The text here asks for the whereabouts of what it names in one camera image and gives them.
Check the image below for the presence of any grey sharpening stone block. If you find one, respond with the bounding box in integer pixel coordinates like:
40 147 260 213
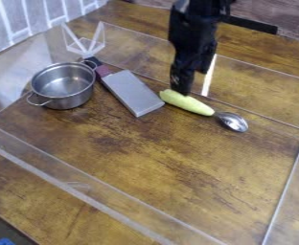
96 65 165 117

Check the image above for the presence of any silver metal pot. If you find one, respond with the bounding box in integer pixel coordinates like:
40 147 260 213
27 62 96 110

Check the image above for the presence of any clear acrylic corner bracket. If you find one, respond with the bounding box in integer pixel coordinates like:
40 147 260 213
62 22 106 58

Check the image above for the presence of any yellow handled metal spoon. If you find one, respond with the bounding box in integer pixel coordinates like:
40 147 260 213
161 89 249 132

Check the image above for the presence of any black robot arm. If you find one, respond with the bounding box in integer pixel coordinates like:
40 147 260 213
167 0 231 96

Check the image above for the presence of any blue object at corner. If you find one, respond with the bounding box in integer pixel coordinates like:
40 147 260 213
0 237 15 245

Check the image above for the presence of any black bar on table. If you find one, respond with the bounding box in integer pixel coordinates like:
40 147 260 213
225 15 278 34

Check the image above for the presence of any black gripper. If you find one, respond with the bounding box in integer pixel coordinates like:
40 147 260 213
169 6 219 96

